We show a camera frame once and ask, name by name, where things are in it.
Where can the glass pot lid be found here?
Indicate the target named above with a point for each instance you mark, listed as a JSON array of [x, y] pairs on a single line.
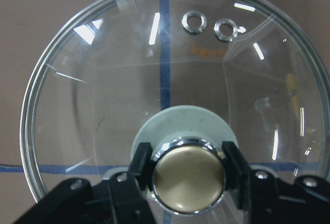
[[184, 76]]

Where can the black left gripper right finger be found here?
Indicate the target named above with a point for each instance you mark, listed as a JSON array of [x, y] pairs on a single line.
[[265, 198]]

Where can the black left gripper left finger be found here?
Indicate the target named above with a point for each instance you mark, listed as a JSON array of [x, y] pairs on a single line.
[[117, 199]]

